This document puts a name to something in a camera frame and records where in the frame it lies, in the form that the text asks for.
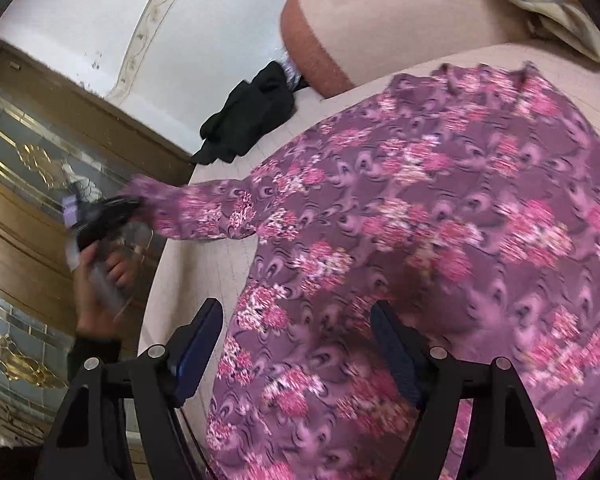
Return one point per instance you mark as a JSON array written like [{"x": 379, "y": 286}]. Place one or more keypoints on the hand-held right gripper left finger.
[{"x": 200, "y": 341}]

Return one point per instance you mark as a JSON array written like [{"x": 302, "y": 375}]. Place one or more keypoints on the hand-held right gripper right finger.
[{"x": 394, "y": 345}]

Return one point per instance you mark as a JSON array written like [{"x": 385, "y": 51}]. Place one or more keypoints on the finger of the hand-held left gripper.
[{"x": 120, "y": 208}]

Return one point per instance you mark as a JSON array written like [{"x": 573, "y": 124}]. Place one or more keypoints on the purple floral shirt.
[{"x": 405, "y": 220}]

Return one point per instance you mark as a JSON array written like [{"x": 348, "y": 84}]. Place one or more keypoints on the person's left hand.
[{"x": 117, "y": 270}]

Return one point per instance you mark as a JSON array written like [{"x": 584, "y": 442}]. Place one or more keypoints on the wooden door with glass panels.
[{"x": 25, "y": 240}]

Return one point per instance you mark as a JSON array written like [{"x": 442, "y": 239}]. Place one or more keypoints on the pink quilted mattress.
[{"x": 195, "y": 270}]

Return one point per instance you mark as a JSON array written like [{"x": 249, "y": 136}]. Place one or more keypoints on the black cloth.
[{"x": 250, "y": 115}]

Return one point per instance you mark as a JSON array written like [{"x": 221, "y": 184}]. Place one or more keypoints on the white purple cloth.
[{"x": 292, "y": 72}]

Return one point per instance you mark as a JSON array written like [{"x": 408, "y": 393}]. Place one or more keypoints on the pink bolster cushion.
[{"x": 400, "y": 20}]

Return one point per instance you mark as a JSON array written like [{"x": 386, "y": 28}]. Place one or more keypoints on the cream patterned pillow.
[{"x": 555, "y": 0}]

